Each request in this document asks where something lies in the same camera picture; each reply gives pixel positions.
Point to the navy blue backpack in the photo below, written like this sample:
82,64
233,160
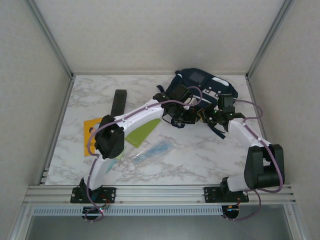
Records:
212,87

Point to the green book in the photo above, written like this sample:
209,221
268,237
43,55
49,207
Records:
143,132

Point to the clear bag of blue pens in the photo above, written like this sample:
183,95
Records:
153,151

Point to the black pencil case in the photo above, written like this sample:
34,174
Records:
119,102

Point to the yellow book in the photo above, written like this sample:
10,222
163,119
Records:
91,135

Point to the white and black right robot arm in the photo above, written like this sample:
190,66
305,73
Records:
241,131

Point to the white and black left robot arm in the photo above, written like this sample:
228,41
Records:
142,115

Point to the blue sticky note pad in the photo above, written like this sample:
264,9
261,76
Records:
111,165

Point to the small electronics board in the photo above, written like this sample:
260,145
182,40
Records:
93,210
232,211

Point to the aluminium side rail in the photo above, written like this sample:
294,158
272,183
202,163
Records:
58,130
262,135

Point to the aluminium rail under arm bases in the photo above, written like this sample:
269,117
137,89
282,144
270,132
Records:
160,193

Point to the aluminium upright post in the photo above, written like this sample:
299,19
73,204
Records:
51,37
269,37

